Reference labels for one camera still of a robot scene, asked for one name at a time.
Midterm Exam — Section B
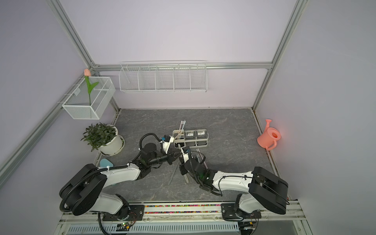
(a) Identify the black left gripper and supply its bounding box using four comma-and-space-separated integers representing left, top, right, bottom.
148, 147, 184, 166

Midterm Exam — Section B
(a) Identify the light blue toothbrush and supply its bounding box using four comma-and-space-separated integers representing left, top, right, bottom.
173, 120, 186, 140

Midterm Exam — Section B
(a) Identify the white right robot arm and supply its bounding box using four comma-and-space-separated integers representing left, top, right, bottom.
179, 153, 289, 215

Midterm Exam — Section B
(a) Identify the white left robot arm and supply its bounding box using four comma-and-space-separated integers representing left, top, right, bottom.
59, 144, 182, 220

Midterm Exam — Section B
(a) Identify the white toothbrush holder caddy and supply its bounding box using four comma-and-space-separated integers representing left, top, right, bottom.
174, 129, 209, 149

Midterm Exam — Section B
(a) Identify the teal thin toothbrush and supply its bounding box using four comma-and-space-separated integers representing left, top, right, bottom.
196, 150, 208, 169

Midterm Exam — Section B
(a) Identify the teal garden trowel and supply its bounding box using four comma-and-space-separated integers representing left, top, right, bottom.
99, 159, 114, 168

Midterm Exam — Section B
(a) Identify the potted green plant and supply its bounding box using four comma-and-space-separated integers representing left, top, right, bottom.
81, 122, 125, 156

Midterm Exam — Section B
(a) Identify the pink watering can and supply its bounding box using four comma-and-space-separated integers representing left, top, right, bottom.
257, 119, 282, 151

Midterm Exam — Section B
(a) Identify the white mesh basket small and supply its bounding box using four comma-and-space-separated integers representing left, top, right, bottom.
62, 76, 116, 120

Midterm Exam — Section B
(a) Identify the pink artificial tulip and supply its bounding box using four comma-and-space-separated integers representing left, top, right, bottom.
84, 69, 99, 106

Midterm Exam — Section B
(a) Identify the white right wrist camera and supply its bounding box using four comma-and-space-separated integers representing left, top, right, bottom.
183, 146, 191, 164

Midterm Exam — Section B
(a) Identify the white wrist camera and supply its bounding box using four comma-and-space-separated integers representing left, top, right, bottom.
161, 135, 175, 154
183, 146, 191, 164

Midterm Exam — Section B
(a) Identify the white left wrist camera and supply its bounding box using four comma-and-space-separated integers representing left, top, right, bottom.
161, 135, 175, 154

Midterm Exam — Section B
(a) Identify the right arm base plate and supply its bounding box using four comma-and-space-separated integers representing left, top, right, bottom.
220, 203, 263, 222

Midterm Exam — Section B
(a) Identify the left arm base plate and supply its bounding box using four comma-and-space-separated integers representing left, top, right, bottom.
102, 204, 145, 221

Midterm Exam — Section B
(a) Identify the white vented cable duct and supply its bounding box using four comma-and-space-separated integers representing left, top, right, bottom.
66, 221, 240, 235

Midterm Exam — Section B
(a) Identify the white wire basket long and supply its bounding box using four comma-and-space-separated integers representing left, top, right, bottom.
118, 60, 208, 93

